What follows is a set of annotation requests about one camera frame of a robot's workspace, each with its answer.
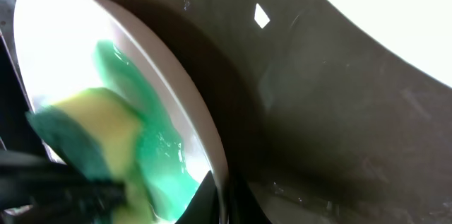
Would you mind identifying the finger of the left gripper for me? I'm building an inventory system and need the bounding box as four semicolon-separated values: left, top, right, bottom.
1;150;126;224

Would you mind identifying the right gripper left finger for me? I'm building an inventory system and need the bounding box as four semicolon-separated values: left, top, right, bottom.
176;171;220;224

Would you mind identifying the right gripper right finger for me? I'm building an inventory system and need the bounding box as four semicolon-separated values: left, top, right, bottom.
227;174;271;224

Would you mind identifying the green yellow sponge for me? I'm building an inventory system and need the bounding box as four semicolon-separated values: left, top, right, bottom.
27;88;156;223

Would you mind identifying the white plate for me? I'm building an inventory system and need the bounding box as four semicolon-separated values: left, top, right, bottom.
13;0;228;223
328;0;451;86

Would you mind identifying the large grey serving tray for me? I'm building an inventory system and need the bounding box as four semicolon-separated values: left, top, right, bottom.
1;0;451;223

